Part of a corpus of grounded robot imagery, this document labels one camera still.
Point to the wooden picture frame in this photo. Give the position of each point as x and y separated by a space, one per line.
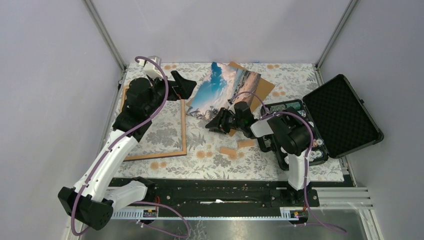
166 137

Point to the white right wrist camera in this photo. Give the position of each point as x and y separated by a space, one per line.
231 106

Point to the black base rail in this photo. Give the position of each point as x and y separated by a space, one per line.
227 198

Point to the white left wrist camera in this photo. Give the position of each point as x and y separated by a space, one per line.
150 69

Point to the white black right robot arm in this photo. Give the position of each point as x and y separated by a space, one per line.
292 134

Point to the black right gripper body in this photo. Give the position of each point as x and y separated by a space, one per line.
234 122

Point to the floral table cloth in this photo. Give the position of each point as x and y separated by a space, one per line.
203 159

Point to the small wooden block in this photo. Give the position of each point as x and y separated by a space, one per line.
245 143
228 151

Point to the black poker chip case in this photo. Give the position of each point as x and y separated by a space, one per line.
339 120

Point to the landscape photo print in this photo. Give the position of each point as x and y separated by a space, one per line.
218 89

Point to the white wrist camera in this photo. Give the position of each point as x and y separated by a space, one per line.
150 69
231 106

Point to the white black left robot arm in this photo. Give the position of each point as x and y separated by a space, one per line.
88 200

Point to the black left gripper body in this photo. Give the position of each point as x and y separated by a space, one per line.
158 89

